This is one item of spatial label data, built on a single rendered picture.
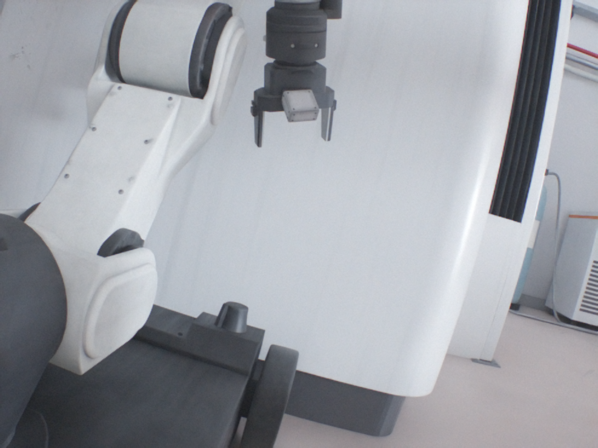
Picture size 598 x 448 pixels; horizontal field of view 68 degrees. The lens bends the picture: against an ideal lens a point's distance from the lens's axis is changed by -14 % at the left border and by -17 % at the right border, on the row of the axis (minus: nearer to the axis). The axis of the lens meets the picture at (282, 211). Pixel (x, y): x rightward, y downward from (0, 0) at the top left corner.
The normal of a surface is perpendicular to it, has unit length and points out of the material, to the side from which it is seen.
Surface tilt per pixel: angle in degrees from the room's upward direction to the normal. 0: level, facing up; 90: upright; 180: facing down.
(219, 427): 0
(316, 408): 90
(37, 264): 45
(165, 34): 96
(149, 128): 56
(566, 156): 90
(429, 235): 90
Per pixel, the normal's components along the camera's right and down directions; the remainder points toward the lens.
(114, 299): 0.96, 0.26
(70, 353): -0.15, 0.35
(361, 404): -0.13, 0.01
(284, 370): 0.22, -0.81
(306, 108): 0.16, -0.51
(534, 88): -0.94, -0.24
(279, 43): -0.55, 0.40
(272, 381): 0.11, -0.70
